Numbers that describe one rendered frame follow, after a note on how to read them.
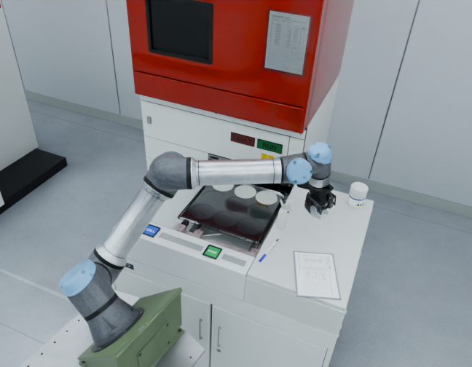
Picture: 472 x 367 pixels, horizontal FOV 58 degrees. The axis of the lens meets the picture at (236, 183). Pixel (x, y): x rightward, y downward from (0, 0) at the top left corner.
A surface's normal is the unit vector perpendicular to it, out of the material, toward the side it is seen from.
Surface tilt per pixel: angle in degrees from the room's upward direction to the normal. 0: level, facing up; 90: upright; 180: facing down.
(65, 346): 0
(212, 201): 0
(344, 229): 0
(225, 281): 90
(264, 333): 90
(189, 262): 90
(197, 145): 90
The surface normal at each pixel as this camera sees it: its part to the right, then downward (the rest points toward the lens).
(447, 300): 0.05, -0.80
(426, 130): -0.39, 0.53
